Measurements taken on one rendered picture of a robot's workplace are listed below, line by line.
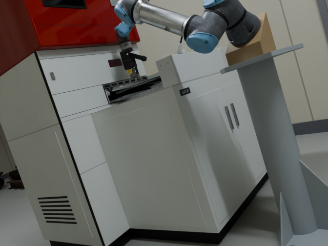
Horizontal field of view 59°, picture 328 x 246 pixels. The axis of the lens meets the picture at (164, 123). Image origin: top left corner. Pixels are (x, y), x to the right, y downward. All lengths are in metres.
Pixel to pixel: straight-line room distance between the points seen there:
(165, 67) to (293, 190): 0.80
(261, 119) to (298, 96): 1.84
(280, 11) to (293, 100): 0.85
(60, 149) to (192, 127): 0.77
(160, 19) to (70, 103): 0.72
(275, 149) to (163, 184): 0.59
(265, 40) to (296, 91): 1.85
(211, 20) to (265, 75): 0.32
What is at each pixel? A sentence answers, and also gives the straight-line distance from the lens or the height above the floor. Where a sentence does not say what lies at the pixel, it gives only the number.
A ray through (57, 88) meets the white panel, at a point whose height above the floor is 1.01.
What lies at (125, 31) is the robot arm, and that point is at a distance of 1.80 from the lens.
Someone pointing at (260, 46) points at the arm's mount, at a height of 0.86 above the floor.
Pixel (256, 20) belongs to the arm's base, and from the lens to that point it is 1.34.
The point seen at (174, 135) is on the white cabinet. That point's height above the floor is 0.59.
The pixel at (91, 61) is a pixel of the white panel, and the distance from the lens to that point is 1.90.
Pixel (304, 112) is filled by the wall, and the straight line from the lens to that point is 3.17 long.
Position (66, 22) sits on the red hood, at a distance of 1.84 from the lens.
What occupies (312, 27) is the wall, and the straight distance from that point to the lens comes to 3.03.
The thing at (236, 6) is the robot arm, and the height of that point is 1.03.
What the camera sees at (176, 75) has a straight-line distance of 1.40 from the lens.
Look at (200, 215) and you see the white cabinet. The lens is 1.51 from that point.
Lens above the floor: 0.78
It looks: 5 degrees down
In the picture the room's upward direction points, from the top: 18 degrees counter-clockwise
